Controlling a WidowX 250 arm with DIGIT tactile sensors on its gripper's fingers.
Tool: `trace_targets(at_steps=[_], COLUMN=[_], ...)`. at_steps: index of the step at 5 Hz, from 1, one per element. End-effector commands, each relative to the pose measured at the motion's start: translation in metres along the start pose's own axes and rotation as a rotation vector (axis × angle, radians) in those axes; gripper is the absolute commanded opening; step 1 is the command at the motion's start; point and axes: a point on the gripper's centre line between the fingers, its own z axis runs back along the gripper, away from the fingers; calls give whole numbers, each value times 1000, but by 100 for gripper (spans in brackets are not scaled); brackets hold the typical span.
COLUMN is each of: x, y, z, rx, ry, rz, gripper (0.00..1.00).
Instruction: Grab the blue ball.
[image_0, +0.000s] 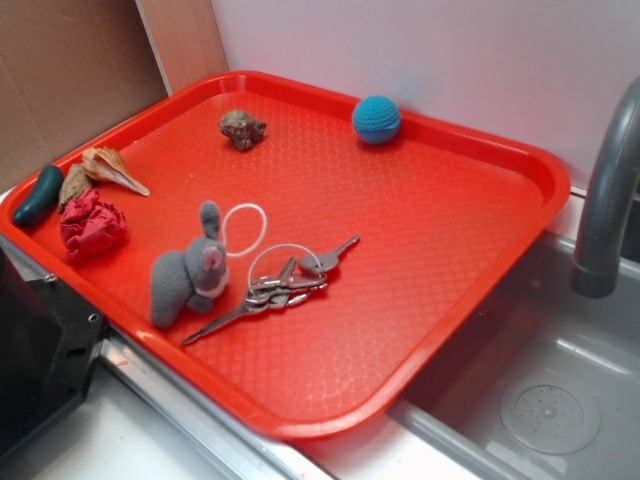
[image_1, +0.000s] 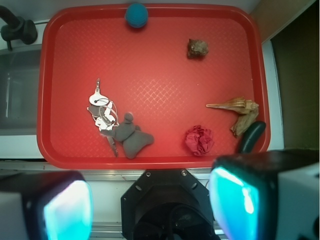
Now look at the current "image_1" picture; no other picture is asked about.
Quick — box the silver key bunch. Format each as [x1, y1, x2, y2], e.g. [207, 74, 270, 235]
[86, 78, 119, 158]

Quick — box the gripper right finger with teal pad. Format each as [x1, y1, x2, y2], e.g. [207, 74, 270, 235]
[208, 149, 320, 240]

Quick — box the grey putty lump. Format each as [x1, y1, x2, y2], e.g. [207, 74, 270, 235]
[100, 112, 155, 159]

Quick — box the grey metal sink basin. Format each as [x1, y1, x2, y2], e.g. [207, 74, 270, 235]
[0, 49, 41, 136]

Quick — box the brown rock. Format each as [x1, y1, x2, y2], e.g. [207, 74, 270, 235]
[187, 38, 209, 59]

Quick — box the red plastic tray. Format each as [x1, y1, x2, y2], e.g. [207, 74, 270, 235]
[36, 4, 270, 170]

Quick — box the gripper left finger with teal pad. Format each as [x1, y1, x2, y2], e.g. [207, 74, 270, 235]
[0, 170, 94, 240]

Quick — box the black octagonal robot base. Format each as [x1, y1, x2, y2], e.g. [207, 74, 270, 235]
[120, 169, 220, 240]

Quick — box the blue ball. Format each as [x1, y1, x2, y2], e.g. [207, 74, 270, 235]
[124, 3, 149, 28]

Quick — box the crumpled red paper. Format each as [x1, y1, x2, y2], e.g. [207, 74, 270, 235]
[184, 125, 214, 157]

